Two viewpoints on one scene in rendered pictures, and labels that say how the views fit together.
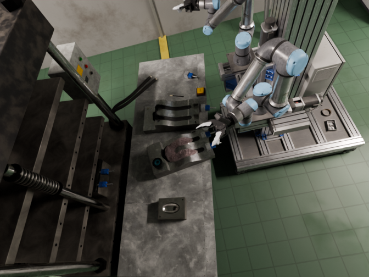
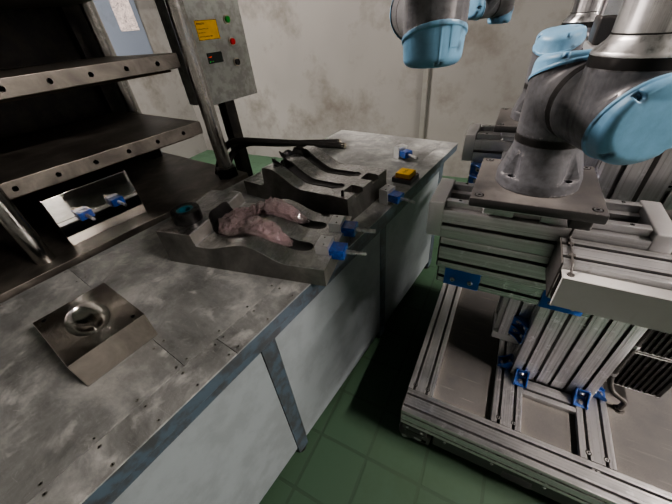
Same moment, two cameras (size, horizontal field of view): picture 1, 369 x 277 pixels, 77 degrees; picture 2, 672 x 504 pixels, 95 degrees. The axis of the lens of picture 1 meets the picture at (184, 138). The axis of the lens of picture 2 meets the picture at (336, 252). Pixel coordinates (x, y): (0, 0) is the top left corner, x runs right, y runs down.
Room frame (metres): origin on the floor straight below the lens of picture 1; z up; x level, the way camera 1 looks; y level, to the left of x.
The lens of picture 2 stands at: (0.15, -0.39, 1.34)
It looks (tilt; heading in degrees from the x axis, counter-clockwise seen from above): 37 degrees down; 19
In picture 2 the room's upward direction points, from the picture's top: 6 degrees counter-clockwise
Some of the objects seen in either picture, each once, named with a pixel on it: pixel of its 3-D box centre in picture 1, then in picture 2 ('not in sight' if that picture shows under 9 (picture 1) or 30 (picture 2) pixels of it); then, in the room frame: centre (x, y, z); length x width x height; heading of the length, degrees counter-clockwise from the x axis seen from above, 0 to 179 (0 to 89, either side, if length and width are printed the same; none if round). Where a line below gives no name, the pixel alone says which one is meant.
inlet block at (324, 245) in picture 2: (213, 145); (342, 251); (0.77, -0.20, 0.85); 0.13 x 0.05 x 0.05; 88
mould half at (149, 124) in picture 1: (171, 115); (312, 176); (1.19, 0.03, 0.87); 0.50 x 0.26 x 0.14; 70
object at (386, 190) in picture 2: (208, 107); (398, 197); (1.13, -0.30, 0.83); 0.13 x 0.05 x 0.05; 63
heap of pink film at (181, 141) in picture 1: (179, 148); (259, 217); (0.83, 0.07, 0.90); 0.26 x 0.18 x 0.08; 88
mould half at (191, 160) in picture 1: (180, 151); (260, 230); (0.83, 0.07, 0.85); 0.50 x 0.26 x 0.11; 88
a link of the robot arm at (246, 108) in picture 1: (246, 108); not in sight; (0.64, -0.39, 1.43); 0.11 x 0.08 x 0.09; 104
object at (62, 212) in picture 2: (76, 179); (73, 193); (0.95, 0.97, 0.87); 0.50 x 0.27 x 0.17; 70
